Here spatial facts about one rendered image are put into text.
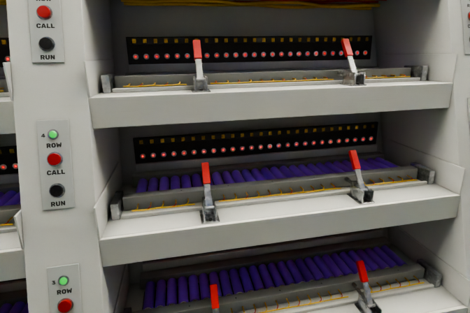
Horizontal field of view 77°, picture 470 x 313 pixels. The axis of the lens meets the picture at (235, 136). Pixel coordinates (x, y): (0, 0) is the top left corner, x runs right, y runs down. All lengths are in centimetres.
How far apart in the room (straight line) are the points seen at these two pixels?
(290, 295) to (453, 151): 40
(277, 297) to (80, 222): 36
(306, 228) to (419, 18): 47
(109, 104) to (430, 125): 58
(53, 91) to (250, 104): 28
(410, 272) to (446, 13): 49
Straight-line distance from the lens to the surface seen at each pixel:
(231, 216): 49
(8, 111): 50
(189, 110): 45
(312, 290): 63
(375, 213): 57
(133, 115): 46
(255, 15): 72
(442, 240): 73
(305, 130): 67
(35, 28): 51
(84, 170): 47
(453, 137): 66
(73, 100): 47
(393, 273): 71
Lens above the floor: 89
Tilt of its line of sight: level
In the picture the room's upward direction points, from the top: 4 degrees counter-clockwise
